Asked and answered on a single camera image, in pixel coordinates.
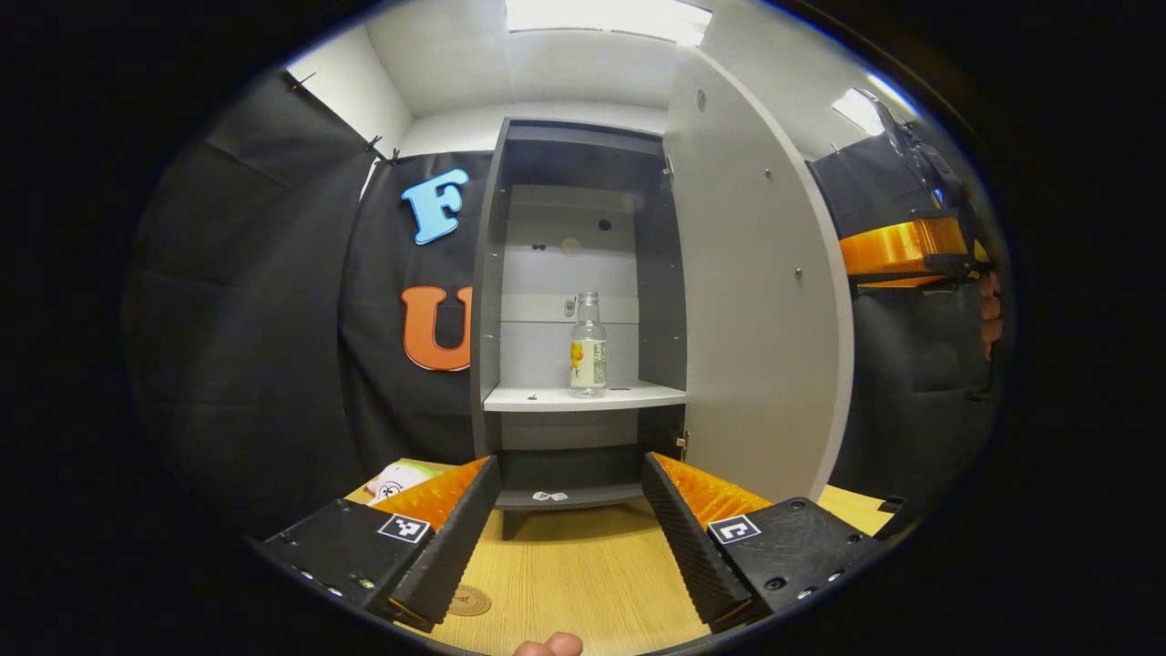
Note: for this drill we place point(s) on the round brown coaster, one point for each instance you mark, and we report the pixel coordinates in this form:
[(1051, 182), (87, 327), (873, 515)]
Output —
[(472, 601)]

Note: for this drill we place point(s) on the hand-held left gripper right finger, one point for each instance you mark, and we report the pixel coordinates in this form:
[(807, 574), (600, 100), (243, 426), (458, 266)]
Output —
[(692, 547)]

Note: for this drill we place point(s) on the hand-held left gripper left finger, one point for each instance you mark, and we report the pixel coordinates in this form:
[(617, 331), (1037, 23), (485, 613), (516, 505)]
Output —
[(460, 538)]

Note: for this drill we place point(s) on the black backdrop cloth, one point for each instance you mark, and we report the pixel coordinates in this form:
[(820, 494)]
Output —
[(255, 319)]

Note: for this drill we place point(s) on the clear plastic bottle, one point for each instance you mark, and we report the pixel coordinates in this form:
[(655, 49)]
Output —
[(588, 360)]

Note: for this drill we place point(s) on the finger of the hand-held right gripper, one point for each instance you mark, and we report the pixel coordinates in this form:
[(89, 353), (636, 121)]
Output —
[(897, 248)]

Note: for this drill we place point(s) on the long ceiling light panel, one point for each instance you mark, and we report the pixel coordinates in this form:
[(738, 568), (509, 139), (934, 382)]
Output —
[(606, 18)]

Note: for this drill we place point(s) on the beige cabinet door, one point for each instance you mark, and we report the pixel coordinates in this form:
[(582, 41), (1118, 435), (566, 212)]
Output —
[(756, 319)]

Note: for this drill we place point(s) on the white cabinet shelf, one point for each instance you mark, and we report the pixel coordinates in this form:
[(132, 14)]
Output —
[(547, 398)]

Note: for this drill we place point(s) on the small ceiling light panel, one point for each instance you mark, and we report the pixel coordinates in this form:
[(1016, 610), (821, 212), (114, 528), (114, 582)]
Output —
[(856, 111)]

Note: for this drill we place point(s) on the dark grey cabinet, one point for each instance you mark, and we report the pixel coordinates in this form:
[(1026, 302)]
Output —
[(660, 301)]

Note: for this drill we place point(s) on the pink and white plush toy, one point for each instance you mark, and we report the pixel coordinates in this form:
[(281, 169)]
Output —
[(396, 478)]

